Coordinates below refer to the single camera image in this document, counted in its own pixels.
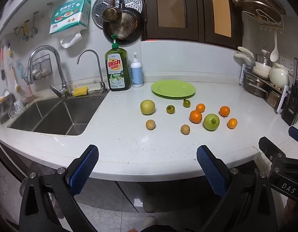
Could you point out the green plate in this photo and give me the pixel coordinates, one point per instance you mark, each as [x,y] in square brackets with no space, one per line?
[173,89]

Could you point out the white ladle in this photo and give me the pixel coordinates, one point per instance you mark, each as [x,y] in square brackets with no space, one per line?
[274,53]

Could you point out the orange with stem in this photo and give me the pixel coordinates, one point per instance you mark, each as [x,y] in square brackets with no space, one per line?
[224,111]

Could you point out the small copper pot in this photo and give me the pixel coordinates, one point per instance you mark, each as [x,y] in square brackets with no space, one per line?
[111,14]

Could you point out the large orange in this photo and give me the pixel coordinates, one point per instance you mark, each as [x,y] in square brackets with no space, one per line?
[195,116]

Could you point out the black frying pan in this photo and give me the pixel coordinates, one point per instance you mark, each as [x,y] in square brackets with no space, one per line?
[129,26]

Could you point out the steel steamer plate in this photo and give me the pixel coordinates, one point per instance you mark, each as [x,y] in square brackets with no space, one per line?
[132,0]

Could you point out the dish drainer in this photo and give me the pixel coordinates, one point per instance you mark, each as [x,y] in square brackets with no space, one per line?
[3,108]

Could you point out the large steel pot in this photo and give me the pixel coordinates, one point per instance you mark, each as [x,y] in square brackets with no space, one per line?
[254,88]

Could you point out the thin steel faucet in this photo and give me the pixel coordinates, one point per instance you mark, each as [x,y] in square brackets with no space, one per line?
[100,77]

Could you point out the green apple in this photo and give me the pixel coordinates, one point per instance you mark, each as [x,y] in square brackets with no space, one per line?
[211,122]

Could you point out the white wall rack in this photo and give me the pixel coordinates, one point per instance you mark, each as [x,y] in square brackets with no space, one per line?
[267,21]

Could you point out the dark brown window frame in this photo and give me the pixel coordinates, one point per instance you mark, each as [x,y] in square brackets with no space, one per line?
[197,29]

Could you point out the green dish soap bottle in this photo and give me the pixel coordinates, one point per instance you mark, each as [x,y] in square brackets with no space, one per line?
[117,77]

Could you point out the large yellow-green pear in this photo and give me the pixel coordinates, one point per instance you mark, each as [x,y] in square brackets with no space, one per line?
[147,107]

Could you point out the green tomato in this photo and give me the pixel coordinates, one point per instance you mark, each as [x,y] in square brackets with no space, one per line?
[186,103]
[170,109]

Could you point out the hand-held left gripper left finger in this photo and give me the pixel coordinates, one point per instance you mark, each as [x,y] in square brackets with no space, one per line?
[83,171]

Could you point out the person's white slipper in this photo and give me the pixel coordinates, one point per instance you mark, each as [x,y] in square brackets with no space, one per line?
[150,220]
[149,206]

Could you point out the large steel faucet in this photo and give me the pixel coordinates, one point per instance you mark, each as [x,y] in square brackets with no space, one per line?
[63,82]

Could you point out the white wall cabinet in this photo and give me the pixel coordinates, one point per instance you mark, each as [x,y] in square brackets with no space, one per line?
[11,9]

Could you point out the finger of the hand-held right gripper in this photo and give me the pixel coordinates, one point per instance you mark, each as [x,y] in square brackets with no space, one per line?
[296,135]
[268,146]

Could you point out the steel sink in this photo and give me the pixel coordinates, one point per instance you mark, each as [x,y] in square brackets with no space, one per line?
[54,116]

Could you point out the small orange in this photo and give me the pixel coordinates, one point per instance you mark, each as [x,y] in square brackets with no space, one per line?
[200,107]
[232,123]

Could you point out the white pitcher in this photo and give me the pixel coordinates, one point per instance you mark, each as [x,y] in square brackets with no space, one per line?
[279,76]

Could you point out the black knife block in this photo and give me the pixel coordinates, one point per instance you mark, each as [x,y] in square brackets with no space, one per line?
[293,111]

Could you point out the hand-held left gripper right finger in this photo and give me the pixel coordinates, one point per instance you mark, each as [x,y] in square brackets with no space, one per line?
[212,174]

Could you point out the wall power socket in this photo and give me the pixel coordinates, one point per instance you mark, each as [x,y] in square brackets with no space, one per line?
[286,60]

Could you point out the white cup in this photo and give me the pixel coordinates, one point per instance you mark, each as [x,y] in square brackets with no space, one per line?
[18,105]

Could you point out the white pump bottle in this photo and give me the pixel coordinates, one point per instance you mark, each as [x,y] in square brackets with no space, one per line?
[137,73]

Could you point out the yellow sponge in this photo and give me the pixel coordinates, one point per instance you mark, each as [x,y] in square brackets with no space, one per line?
[80,91]

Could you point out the white pot rack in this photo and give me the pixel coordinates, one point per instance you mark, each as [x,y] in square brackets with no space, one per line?
[284,96]

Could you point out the yellow dish brush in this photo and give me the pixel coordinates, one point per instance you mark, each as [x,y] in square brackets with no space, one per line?
[16,82]

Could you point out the yellow wall hook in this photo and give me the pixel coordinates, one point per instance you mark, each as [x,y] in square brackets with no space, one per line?
[24,30]

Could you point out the paper towel pack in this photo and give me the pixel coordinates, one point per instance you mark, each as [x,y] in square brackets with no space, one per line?
[69,14]

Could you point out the brown longan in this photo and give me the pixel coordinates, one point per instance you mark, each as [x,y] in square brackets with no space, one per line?
[185,129]
[150,125]

